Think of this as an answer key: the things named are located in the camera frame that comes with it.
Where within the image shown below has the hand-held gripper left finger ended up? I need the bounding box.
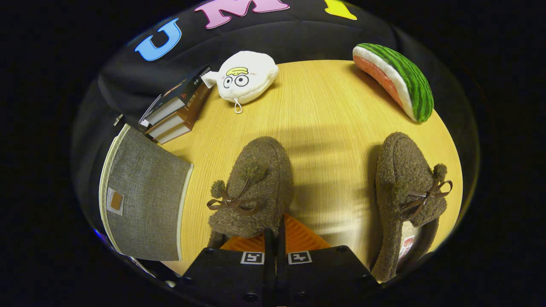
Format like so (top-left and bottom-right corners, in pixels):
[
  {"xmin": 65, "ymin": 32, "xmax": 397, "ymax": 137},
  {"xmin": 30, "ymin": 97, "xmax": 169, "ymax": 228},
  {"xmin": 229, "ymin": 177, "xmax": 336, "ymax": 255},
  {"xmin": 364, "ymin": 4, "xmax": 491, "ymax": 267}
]
[{"xmin": 175, "ymin": 228, "xmax": 275, "ymax": 307}]

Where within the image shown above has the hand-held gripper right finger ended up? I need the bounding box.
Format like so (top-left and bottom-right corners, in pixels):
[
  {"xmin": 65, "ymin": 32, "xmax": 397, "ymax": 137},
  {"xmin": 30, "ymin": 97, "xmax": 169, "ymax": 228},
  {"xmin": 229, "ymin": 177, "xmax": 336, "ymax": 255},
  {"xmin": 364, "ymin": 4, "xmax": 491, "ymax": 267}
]
[{"xmin": 276, "ymin": 213, "xmax": 381, "ymax": 307}]

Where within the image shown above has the brown fuzzy shoe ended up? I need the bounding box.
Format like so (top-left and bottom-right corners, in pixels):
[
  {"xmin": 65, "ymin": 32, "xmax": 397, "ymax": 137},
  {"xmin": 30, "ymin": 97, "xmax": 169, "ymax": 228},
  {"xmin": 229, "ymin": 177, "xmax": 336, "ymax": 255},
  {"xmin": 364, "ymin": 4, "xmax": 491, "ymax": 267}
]
[
  {"xmin": 370, "ymin": 132, "xmax": 453, "ymax": 283},
  {"xmin": 206, "ymin": 136, "xmax": 294, "ymax": 250}
]

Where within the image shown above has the grey fabric storage box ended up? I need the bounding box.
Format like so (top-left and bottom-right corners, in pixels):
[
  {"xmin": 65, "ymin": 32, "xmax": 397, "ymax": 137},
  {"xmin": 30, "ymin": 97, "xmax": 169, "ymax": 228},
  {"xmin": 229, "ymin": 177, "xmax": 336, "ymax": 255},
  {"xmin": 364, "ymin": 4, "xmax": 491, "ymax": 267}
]
[{"xmin": 99, "ymin": 124, "xmax": 195, "ymax": 262}]

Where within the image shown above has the brown cover book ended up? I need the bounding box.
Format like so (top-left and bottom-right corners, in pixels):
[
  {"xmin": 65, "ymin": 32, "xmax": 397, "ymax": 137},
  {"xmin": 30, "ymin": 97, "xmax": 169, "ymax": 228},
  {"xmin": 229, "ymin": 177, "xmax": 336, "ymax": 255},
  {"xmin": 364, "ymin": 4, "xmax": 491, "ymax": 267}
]
[
  {"xmin": 146, "ymin": 87, "xmax": 212, "ymax": 139},
  {"xmin": 154, "ymin": 115, "xmax": 197, "ymax": 145}
]

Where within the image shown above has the white plush toy with eyes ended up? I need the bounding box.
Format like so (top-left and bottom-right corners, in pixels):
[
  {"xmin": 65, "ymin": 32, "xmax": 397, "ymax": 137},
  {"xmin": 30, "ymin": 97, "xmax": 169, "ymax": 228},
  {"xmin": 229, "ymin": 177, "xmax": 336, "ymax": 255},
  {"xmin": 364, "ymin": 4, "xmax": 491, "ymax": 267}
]
[{"xmin": 201, "ymin": 51, "xmax": 279, "ymax": 114}]

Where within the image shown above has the black cover book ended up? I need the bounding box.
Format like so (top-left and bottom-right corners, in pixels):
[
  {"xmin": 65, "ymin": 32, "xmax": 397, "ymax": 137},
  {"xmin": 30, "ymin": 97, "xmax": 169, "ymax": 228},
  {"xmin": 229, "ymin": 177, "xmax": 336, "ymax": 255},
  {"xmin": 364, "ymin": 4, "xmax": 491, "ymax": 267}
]
[{"xmin": 139, "ymin": 65, "xmax": 212, "ymax": 127}]

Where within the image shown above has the watermelon slice plush toy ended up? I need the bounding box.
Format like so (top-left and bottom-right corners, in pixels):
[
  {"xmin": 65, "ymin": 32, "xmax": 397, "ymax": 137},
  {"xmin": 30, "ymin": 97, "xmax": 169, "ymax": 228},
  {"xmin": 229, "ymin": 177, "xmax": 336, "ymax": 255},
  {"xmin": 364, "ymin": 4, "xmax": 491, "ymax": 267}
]
[{"xmin": 352, "ymin": 43, "xmax": 434, "ymax": 124}]

